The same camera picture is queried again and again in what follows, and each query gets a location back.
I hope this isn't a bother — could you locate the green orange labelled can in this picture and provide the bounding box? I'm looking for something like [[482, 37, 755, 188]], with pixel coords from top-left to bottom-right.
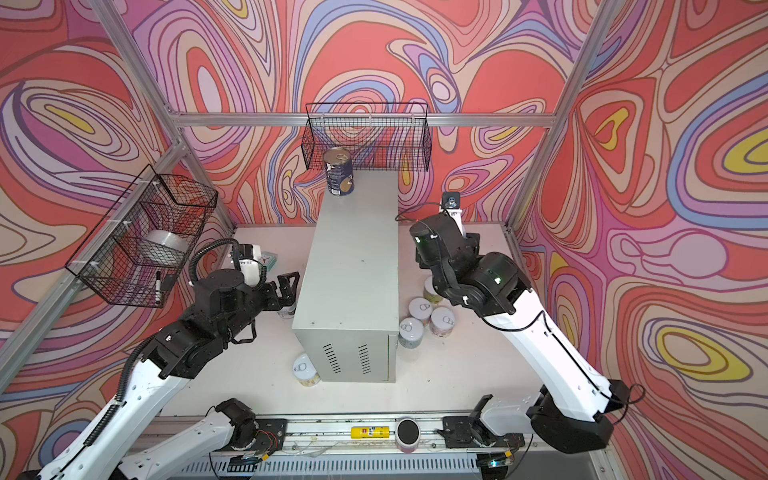
[[398, 317, 425, 349]]

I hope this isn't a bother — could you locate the aluminium frame post left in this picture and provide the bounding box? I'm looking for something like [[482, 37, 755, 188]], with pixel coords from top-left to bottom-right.
[[89, 0, 235, 235]]

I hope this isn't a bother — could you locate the black wire basket left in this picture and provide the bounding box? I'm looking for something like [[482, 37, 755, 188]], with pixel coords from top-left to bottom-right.
[[65, 166, 218, 308]]

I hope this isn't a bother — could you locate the yellow green tin can right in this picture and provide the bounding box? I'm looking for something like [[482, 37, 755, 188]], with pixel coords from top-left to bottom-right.
[[423, 276, 443, 305]]

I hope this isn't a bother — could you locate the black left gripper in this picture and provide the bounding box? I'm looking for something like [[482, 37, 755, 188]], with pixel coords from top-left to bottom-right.
[[216, 269, 301, 346]]

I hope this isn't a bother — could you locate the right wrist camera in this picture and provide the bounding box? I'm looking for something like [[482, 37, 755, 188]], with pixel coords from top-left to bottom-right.
[[441, 191, 461, 210]]

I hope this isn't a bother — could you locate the black marker pen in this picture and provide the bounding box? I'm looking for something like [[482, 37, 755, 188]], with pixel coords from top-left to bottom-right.
[[154, 270, 163, 306]]

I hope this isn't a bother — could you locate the black wire basket back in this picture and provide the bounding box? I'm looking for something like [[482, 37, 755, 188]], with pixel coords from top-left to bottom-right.
[[301, 101, 432, 172]]

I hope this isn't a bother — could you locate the grey metal cabinet box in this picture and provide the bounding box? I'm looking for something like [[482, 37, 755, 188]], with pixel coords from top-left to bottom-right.
[[292, 171, 400, 383]]

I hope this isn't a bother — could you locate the black wire basket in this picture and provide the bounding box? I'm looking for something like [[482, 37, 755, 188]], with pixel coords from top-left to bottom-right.
[[301, 101, 432, 172], [65, 166, 218, 308]]

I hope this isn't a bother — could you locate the aluminium frame post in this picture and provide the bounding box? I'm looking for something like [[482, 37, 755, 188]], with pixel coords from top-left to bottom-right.
[[89, 0, 235, 235], [505, 1, 625, 234]]

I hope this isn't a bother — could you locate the white labelled tin can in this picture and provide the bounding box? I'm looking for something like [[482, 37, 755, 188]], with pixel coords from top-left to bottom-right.
[[278, 304, 297, 319]]

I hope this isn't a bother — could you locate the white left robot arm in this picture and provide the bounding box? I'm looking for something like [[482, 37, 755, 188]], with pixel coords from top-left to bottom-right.
[[19, 238, 300, 479]]

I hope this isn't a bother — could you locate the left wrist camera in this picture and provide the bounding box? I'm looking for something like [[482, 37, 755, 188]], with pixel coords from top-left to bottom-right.
[[230, 243, 267, 287]]

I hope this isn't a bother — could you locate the pink labelled tin can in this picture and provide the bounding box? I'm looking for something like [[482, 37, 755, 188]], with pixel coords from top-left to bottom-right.
[[429, 307, 456, 337]]

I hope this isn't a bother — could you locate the aluminium frame back bar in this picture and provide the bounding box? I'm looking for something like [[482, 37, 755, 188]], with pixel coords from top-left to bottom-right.
[[170, 113, 556, 128]]

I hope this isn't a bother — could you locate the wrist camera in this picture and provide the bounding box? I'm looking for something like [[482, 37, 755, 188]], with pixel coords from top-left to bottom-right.
[[230, 243, 267, 287], [441, 191, 461, 210]]

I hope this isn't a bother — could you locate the yellow label sticker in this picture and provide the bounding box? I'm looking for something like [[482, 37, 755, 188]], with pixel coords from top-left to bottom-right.
[[350, 426, 391, 440]]

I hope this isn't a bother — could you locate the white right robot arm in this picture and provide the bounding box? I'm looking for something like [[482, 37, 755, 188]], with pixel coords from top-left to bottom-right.
[[409, 212, 630, 454]]

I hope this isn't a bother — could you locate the yellow labelled tin can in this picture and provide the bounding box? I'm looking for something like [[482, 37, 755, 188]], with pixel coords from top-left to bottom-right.
[[292, 353, 320, 387]]

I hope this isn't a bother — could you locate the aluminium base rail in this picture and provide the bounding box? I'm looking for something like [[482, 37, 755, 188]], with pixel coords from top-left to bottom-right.
[[172, 411, 552, 479]]

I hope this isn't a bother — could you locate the mint green alarm clock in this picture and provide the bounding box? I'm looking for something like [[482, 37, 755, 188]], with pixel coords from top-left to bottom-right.
[[260, 251, 278, 270]]

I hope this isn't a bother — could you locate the aluminium frame post right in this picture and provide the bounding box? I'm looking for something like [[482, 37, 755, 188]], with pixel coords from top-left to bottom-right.
[[505, 1, 625, 234]]

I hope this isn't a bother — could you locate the blue labelled tin can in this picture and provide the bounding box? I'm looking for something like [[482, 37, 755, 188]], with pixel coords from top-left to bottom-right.
[[323, 147, 354, 197]]

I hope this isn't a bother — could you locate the small hidden tin can right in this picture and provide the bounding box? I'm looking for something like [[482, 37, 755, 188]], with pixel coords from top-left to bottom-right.
[[408, 297, 434, 325]]

